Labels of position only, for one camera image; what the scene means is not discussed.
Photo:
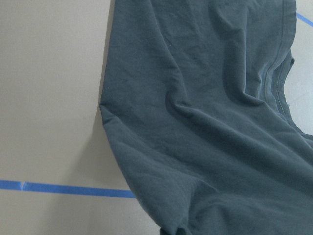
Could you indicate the black graphic t-shirt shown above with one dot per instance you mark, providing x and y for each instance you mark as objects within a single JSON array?
[{"x": 194, "y": 110}]

